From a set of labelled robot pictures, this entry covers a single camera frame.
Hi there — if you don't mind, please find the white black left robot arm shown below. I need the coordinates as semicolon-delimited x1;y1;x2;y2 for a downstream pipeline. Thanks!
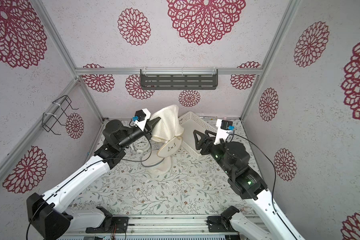
27;117;161;240

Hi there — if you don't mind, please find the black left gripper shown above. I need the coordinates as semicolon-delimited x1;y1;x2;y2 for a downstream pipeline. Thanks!
118;114;161;150

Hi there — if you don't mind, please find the white mesh bag blue trim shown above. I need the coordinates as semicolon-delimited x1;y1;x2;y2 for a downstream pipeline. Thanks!
141;150;172;176

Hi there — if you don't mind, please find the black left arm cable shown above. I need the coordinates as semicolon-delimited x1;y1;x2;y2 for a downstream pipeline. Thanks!
25;119;154;240

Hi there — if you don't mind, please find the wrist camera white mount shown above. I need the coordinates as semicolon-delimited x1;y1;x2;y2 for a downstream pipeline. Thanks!
132;109;151;132
214;119;235;145

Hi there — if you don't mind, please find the white round alarm clock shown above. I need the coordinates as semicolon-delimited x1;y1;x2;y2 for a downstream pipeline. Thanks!
131;138;151;154

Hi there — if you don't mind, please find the white perforated plastic basket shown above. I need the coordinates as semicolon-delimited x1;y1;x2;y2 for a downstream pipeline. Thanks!
179;112;217;160

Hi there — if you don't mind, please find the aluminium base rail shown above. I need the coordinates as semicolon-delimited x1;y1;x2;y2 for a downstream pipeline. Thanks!
60;215;250;240

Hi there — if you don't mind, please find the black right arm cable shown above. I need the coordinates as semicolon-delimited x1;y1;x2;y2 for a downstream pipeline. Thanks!
226;131;298;240

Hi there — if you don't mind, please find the dark grey wall shelf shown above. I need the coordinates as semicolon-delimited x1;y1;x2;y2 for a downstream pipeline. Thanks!
140;69;219;91

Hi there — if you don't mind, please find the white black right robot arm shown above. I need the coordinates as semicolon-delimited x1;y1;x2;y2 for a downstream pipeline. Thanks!
193;130;304;240

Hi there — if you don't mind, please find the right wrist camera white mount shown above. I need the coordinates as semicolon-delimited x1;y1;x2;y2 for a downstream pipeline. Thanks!
214;119;235;145

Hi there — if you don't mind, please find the black wire wall rack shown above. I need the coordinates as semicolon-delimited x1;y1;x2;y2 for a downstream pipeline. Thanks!
41;95;78;136

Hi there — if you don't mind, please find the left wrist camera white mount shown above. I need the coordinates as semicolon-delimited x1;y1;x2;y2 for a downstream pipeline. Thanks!
132;109;151;132

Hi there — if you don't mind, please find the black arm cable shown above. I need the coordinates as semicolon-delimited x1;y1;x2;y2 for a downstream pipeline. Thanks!
226;131;298;240
25;119;154;240

